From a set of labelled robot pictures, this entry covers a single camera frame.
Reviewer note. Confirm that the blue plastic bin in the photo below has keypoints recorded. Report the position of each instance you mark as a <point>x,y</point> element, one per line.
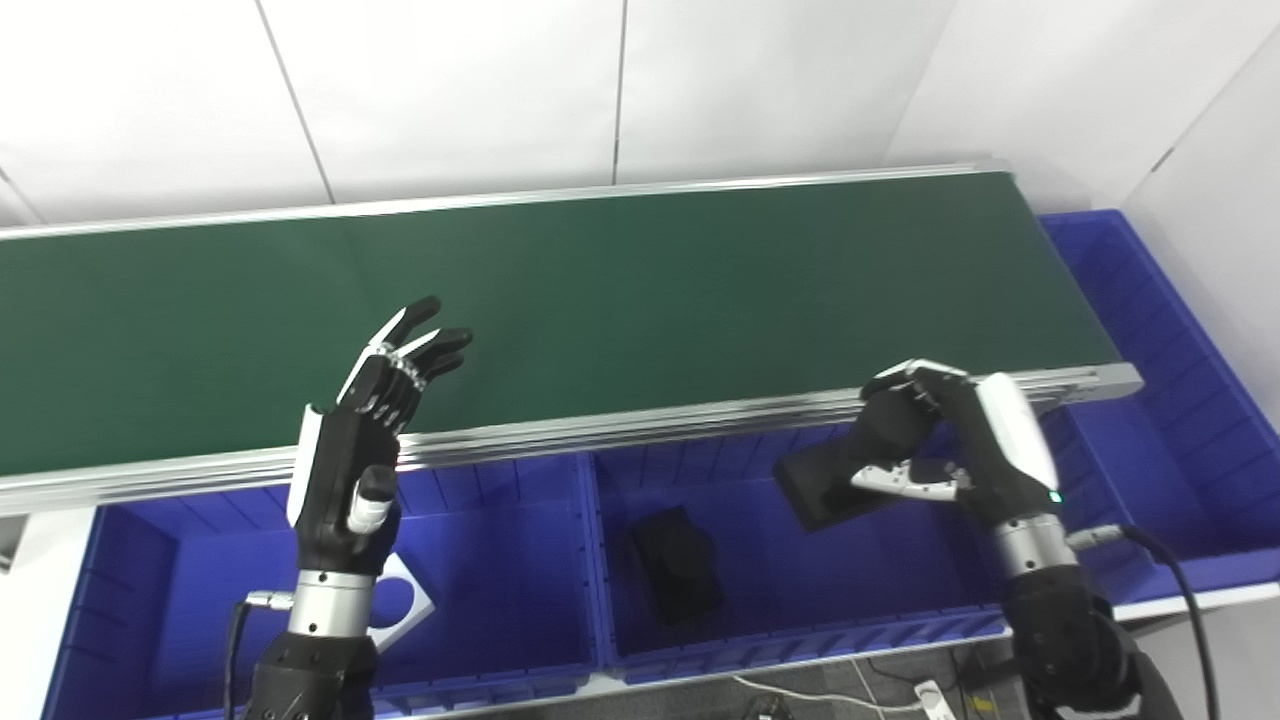
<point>1180,400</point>
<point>780,590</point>
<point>500,560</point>

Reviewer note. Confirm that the green conveyor belt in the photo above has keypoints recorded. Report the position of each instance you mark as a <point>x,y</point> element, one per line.
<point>650,300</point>
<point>600,435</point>

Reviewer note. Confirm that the black cylinder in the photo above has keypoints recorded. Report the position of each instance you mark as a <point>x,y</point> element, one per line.
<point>675,565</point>
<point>815,490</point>

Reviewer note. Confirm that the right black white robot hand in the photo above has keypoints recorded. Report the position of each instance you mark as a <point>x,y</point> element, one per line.
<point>1000,450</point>

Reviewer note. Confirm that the aluminium conveyor leg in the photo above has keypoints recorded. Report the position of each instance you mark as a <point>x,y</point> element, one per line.
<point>8,540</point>

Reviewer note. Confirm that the white square part with hole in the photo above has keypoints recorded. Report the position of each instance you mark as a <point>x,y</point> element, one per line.
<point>410,605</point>

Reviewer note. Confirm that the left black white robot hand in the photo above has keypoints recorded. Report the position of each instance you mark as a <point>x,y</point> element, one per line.
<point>340,470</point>

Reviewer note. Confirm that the white power strip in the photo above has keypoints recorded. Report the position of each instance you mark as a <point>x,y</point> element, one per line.
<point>932,698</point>

